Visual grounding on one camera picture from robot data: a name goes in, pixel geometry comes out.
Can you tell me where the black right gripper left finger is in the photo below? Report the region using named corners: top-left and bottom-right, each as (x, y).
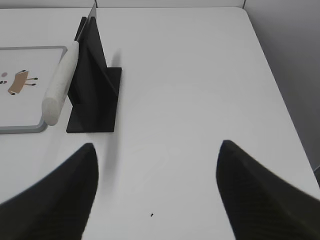
top-left (0, 143), bottom-right (99, 240)

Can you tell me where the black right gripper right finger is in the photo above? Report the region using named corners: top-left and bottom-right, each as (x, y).
top-left (216, 140), bottom-right (320, 240)

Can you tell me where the white-handled steel cleaver knife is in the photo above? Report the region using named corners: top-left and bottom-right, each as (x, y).
top-left (41, 0), bottom-right (98, 126)

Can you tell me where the black knife stand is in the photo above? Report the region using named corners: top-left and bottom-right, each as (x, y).
top-left (66, 17), bottom-right (122, 133)

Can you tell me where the deer print cutting board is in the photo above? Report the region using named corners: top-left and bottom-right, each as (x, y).
top-left (0, 46), bottom-right (67, 134)

